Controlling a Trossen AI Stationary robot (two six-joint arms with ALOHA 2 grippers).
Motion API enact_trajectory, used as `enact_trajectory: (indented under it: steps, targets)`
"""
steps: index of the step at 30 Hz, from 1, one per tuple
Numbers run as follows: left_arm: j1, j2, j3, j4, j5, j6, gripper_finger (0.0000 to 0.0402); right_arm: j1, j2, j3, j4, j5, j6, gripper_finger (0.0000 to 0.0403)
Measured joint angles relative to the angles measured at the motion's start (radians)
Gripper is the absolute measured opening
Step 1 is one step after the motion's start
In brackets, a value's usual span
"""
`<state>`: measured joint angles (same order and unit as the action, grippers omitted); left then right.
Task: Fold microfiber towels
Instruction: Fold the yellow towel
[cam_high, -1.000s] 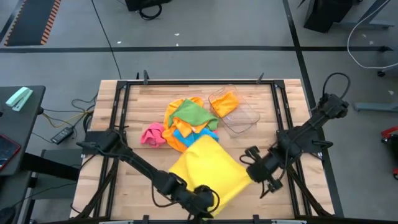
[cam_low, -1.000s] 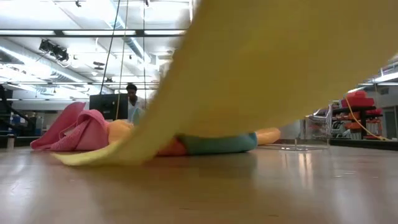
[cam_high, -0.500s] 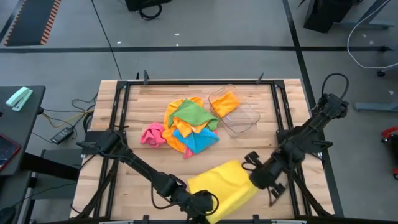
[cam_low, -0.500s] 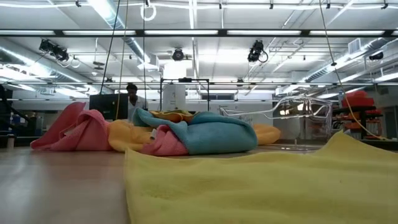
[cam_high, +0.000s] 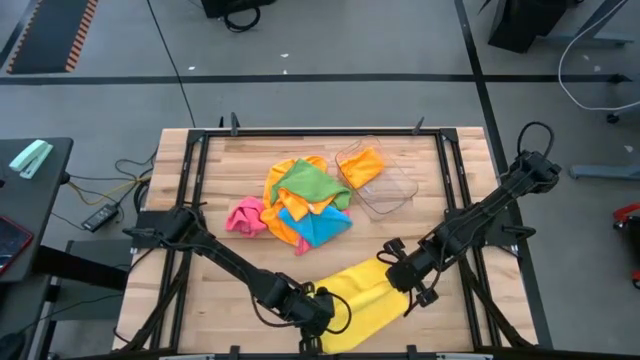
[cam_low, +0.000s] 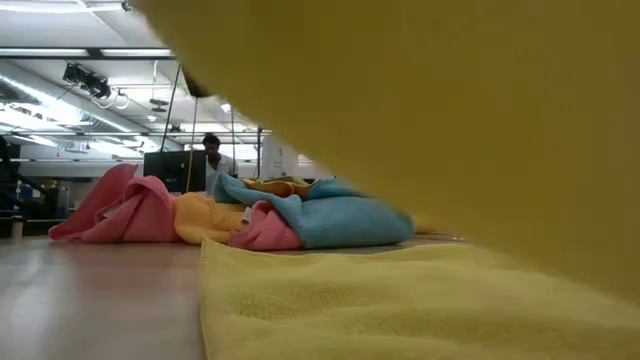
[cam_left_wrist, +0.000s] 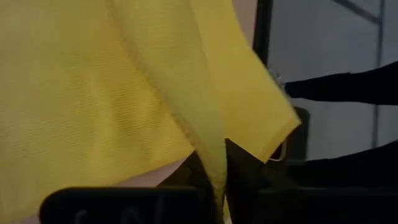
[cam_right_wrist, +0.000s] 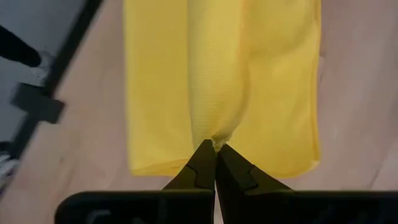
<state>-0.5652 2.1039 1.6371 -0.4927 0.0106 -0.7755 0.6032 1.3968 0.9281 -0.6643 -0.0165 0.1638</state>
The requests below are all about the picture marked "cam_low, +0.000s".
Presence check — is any black monitor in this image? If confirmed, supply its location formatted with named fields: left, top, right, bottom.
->
left=143, top=149, right=208, bottom=195

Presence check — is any black hanging cable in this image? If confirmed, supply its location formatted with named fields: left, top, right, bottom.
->
left=158, top=63, right=183, bottom=153

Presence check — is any white cabinet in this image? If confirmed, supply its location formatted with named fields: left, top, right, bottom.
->
left=259, top=135, right=314, bottom=180

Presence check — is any pink microfiber towel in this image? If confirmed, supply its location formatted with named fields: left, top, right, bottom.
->
left=48, top=163, right=182, bottom=245
left=228, top=200, right=305, bottom=252

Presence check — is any orange microfiber towel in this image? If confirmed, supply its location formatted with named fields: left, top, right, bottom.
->
left=172, top=175, right=316, bottom=247

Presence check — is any blue microfiber towel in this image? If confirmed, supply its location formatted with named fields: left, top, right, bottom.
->
left=211, top=172, right=416, bottom=251

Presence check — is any yellow microfiber towel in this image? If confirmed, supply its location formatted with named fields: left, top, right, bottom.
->
left=133, top=0, right=640, bottom=360

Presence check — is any black camera cluster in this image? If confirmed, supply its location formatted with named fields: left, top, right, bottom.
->
left=61, top=62, right=113, bottom=100

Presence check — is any person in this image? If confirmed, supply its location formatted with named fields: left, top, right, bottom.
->
left=201, top=133, right=239, bottom=197

